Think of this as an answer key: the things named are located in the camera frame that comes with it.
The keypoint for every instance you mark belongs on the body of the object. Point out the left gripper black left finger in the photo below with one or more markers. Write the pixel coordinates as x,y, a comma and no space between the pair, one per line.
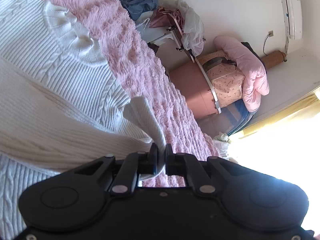
132,167

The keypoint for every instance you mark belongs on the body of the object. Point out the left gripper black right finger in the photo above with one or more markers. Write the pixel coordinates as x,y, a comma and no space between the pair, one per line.
194,172

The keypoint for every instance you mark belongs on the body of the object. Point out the white knitted sweater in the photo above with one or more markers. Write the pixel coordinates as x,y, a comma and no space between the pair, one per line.
61,105

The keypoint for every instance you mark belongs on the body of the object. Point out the pink clothes on table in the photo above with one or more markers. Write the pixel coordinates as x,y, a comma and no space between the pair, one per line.
161,17

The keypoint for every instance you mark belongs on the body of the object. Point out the blue striped storage bag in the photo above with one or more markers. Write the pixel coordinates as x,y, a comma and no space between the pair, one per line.
235,117

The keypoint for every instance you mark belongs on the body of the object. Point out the patterned beige storage bag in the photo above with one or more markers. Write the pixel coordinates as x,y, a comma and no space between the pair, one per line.
224,75

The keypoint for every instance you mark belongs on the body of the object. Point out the pink quilt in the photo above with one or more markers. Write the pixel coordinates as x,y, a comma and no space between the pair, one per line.
255,83

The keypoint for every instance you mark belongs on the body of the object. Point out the pink fluffy bed blanket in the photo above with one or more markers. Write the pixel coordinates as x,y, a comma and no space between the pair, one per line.
141,73

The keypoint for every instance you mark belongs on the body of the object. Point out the white plastic bag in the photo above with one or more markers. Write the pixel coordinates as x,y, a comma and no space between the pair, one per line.
193,28

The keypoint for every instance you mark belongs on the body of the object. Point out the white folding table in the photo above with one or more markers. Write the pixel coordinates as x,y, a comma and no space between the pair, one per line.
158,36

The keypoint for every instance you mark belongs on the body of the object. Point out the rolled brown mat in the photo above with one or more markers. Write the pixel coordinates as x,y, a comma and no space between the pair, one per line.
273,59

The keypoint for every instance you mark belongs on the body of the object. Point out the yellow curtain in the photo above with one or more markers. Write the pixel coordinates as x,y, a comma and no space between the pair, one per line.
304,108

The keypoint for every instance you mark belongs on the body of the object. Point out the white air conditioner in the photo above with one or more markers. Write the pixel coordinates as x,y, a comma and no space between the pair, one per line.
293,19

